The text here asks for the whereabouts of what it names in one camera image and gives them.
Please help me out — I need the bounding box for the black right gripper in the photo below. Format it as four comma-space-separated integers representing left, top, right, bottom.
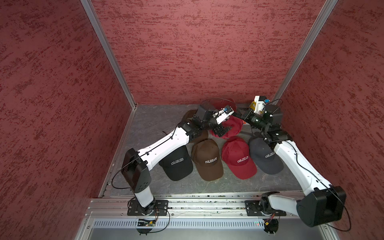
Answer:
235, 107, 269, 131

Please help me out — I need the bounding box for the brown baseball cap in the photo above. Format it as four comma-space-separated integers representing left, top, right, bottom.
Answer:
182, 109, 209, 144
192, 139, 224, 182

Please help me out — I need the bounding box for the red baseball cap back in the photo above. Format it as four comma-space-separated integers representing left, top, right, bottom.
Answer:
211, 99, 244, 139

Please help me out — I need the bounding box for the red baseball cap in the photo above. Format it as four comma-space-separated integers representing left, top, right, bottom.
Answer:
211, 99, 244, 139
222, 136, 257, 180

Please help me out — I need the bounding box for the red baseball cap front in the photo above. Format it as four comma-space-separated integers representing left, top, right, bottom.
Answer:
222, 136, 257, 180

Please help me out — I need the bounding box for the dark grey baseball cap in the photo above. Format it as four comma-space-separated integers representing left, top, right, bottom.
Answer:
249, 138, 284, 175

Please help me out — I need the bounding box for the black baseball cap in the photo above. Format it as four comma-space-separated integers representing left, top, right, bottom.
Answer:
159, 146, 194, 182

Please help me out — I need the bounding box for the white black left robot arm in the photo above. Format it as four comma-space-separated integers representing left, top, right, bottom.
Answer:
120, 104, 235, 209

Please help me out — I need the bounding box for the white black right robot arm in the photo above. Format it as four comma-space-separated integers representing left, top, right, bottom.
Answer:
233, 103, 347, 227

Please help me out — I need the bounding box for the yellow plastic bucket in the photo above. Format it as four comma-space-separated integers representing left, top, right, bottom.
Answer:
250, 102, 258, 111

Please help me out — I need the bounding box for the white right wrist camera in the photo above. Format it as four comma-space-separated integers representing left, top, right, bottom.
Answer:
254, 96, 270, 115

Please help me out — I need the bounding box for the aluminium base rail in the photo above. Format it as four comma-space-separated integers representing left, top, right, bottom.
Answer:
86, 191, 319, 220

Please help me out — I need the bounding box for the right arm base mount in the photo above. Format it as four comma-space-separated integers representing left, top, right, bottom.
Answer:
245, 201, 287, 217

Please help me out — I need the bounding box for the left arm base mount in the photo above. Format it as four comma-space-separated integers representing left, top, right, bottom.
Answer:
127, 198, 169, 217

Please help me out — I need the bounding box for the aluminium corner post right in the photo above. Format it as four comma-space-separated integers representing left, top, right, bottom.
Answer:
273, 0, 338, 100

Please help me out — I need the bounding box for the aluminium corner post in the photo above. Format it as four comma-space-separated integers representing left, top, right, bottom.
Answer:
273, 0, 338, 100
81, 0, 137, 111

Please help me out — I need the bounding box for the aluminium corner post left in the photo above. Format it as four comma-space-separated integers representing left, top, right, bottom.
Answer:
81, 0, 137, 111

